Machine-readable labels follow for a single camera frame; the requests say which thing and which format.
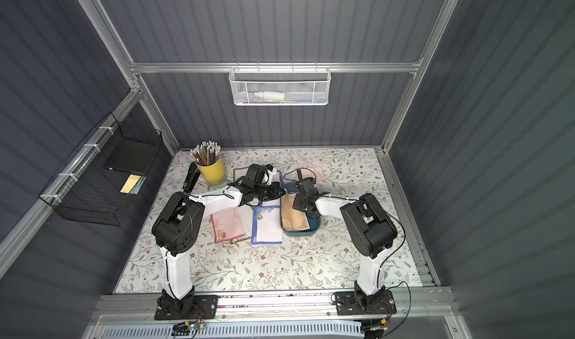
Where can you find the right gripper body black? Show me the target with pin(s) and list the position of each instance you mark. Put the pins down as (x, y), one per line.
(303, 199)

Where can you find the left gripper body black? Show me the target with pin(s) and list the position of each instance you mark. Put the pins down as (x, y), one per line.
(273, 191)

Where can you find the teal plastic storage box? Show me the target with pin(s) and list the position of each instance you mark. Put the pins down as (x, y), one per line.
(313, 221)

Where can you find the beige ornate stationery paper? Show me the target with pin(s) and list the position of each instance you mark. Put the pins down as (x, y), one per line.
(293, 220)

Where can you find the red bordered stationery paper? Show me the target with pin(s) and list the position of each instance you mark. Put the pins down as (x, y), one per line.
(227, 225)

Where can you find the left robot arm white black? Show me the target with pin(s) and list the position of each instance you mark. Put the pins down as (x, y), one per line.
(177, 226)

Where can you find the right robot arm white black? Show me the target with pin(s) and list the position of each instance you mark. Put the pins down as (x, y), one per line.
(370, 228)

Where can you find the pink calculator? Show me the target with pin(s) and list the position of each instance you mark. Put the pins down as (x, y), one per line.
(316, 173)

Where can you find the yellow pencil cup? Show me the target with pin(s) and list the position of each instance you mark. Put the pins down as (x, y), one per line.
(215, 173)

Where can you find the bundle of pencils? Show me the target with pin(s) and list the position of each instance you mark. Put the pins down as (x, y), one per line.
(206, 153)

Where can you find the black stapler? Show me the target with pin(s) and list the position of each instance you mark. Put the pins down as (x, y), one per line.
(191, 179)

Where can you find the yellow sticky note pad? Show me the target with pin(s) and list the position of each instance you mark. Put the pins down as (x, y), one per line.
(130, 184)

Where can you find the black notebook in basket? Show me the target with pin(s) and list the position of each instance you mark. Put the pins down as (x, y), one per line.
(131, 156)

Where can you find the small green circuit board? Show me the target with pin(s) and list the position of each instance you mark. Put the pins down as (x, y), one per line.
(187, 327)

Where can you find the white wire mesh basket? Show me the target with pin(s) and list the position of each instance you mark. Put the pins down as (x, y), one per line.
(301, 88)

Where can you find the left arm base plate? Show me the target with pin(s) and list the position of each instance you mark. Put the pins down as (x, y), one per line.
(191, 307)

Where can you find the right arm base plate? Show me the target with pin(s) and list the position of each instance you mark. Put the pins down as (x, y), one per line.
(357, 303)

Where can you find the white perforated cable tray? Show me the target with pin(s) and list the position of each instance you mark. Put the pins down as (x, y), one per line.
(275, 329)

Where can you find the black wire wall basket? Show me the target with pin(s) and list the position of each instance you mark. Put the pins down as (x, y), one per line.
(85, 191)

